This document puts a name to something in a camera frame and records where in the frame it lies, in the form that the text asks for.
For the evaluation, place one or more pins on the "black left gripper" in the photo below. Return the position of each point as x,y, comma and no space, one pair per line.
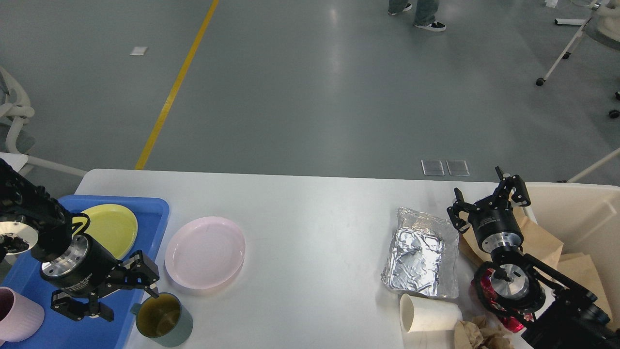
84,267

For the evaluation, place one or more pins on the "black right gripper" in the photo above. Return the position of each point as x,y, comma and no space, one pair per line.
496,227

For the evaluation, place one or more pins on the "green mug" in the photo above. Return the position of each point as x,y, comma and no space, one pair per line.
163,319

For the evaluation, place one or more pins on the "pink plate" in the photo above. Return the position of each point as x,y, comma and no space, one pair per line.
205,253

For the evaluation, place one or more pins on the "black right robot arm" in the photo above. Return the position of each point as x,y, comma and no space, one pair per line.
555,311

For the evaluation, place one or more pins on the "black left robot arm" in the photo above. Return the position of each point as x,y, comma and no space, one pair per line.
33,221

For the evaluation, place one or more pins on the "yellow plate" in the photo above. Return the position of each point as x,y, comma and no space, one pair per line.
114,226

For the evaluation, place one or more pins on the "blue plastic tray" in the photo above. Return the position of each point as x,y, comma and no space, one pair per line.
59,332

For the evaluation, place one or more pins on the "pink ribbed cup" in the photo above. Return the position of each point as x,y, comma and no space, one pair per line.
20,317

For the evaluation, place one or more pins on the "crumpled aluminium foil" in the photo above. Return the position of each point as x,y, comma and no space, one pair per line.
422,256

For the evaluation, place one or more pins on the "white waste bin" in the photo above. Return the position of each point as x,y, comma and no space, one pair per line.
586,218

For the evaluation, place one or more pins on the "brown paper bag in bin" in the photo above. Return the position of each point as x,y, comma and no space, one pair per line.
580,268

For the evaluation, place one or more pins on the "red crushed can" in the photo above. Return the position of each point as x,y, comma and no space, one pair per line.
508,321

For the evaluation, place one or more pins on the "crumpled brown paper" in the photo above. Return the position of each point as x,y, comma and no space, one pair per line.
478,333

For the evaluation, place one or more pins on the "white paper cup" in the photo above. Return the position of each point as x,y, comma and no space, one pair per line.
419,314

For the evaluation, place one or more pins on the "white side table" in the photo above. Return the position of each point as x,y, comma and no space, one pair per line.
14,160

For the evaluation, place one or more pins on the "white office chair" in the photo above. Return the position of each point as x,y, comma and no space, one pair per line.
16,111

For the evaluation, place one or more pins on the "person in jeans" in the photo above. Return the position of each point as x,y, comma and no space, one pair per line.
425,13

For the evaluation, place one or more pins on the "white wheeled stand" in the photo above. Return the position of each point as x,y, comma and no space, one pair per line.
602,25

